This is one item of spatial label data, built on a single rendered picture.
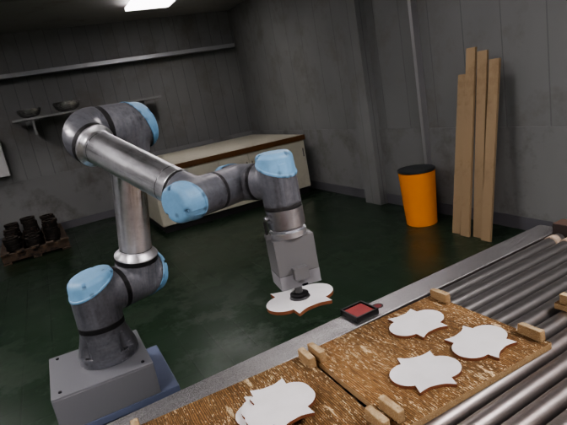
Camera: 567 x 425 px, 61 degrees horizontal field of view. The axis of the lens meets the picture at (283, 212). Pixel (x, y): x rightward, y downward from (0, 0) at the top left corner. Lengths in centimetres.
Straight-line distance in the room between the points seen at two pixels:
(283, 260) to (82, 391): 61
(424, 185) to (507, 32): 147
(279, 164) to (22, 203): 769
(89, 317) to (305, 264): 60
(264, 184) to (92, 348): 66
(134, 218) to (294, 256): 51
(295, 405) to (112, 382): 49
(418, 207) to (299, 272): 398
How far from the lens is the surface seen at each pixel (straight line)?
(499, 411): 104
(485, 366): 112
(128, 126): 122
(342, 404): 103
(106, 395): 132
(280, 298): 103
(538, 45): 434
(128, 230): 132
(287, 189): 91
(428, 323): 125
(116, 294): 132
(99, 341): 134
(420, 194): 485
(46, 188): 845
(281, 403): 102
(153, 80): 865
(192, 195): 87
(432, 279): 155
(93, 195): 849
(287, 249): 94
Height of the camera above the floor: 155
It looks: 14 degrees down
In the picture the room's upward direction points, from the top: 10 degrees counter-clockwise
